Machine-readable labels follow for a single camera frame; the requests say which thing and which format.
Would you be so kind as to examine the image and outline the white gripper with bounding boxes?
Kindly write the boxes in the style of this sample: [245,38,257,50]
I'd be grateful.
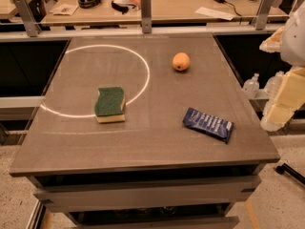
[259,1,305,132]

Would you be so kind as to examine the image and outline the blue rxbar blueberry wrapper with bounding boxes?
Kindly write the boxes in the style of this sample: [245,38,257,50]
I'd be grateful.
[182,108,234,143]

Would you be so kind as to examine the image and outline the green and yellow sponge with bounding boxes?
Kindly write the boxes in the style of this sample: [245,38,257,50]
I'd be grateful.
[94,87,126,123]

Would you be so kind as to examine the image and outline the clear plastic bottle right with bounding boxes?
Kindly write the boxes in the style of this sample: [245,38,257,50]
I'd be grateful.
[264,71,284,99]

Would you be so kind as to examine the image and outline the clear plastic bottle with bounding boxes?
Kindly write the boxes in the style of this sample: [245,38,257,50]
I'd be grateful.
[264,71,284,99]
[243,73,259,98]

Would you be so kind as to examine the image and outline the clear plastic bottle left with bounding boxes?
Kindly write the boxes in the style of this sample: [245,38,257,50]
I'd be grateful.
[243,73,259,98]

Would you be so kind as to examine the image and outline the white paper sheet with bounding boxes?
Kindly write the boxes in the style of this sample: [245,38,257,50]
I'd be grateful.
[195,7,234,21]

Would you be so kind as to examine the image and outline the black chair base leg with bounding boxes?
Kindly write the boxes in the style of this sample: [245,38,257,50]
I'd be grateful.
[275,163,305,185]

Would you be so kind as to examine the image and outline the orange fruit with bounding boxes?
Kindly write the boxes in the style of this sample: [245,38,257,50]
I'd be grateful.
[173,52,191,72]

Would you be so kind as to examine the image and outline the white drawer front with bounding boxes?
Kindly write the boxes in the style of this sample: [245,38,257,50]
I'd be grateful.
[34,176,261,213]

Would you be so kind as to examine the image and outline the black sunglasses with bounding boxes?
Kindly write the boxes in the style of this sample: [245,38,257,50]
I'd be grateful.
[112,1,136,14]

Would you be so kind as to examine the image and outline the small paper card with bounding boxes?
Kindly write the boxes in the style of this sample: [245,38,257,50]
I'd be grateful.
[52,4,78,15]

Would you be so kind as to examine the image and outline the right metal bracket post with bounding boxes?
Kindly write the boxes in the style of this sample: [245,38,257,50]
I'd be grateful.
[251,0,274,31]

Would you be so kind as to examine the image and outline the metal bracket post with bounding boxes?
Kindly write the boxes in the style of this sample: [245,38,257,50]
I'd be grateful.
[251,0,274,31]
[13,0,40,37]
[141,0,152,33]

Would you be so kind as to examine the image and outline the middle metal bracket post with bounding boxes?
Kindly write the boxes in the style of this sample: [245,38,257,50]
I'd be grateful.
[141,0,152,33]

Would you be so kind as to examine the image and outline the left metal bracket post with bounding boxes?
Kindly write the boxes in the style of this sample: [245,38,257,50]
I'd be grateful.
[13,0,40,37]

